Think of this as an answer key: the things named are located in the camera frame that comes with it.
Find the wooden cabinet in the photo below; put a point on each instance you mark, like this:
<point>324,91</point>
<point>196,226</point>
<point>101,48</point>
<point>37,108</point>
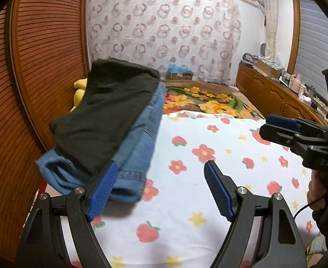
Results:
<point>264,89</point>

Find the blue plastic bag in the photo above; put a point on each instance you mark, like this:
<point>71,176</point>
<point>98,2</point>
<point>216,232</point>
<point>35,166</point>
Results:
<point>178,68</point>

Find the pink kettle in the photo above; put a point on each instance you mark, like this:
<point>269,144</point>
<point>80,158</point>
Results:
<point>295,83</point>

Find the black pants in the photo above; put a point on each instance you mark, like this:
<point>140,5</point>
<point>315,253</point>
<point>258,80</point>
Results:
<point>102,111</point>

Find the wooden louvered wardrobe door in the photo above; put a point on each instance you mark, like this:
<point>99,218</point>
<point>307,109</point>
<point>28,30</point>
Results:
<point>27,89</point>

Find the wooden window frame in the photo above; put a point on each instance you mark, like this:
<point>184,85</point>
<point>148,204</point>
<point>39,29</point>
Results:
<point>295,33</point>

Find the cream window curtain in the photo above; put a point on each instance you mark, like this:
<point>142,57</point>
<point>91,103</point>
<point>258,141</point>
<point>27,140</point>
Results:
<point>270,19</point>

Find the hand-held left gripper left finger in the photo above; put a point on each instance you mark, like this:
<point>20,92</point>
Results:
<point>102,189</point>

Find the person's right hand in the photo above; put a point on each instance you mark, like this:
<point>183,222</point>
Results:
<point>317,187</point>

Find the grey window blind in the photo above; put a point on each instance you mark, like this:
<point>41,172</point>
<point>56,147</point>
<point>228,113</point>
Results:
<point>314,33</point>

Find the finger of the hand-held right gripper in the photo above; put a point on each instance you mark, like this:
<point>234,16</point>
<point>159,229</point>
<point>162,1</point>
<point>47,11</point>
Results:
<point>281,122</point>
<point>275,135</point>

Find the small round desk fan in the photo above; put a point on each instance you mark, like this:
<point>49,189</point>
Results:
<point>263,47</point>

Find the white floral bed sheet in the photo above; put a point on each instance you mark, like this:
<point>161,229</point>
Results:
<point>208,195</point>

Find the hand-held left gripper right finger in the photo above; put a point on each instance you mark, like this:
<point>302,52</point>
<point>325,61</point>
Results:
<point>218,189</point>

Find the open cardboard box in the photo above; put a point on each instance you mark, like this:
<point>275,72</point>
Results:
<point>267,68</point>

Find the small cardboard box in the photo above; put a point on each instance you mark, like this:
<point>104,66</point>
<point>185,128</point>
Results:
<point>180,76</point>

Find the purple packet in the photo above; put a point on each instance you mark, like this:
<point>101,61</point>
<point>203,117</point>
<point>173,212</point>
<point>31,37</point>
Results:
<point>249,58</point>

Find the yellow plush toy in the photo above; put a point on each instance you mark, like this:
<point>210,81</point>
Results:
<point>79,89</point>

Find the brown floral blanket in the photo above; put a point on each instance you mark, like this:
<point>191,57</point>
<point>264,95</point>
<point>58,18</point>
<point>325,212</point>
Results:
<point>208,97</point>

